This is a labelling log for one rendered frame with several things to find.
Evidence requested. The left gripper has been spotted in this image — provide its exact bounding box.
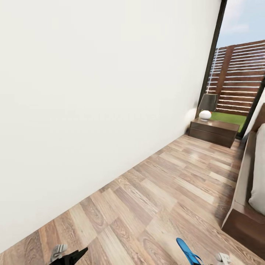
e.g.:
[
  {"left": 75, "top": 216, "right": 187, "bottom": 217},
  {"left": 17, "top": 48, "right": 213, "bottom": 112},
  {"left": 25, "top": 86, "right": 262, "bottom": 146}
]
[{"left": 49, "top": 247, "right": 88, "bottom": 265}]

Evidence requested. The sandal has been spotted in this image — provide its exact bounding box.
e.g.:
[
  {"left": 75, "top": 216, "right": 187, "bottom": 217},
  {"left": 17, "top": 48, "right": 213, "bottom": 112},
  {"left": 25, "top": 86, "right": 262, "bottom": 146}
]
[{"left": 177, "top": 237, "right": 202, "bottom": 265}]

